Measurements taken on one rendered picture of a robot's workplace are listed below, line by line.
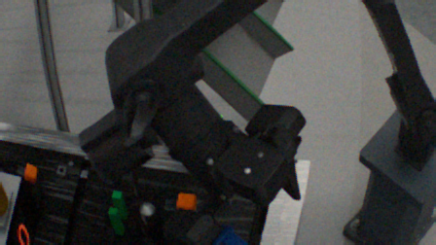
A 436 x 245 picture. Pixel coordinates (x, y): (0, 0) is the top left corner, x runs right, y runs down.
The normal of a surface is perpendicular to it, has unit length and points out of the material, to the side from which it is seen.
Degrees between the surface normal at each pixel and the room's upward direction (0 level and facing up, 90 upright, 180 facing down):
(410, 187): 0
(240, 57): 45
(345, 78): 0
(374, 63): 0
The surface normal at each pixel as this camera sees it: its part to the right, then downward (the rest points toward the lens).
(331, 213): -0.04, -0.66
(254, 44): 0.63, -0.31
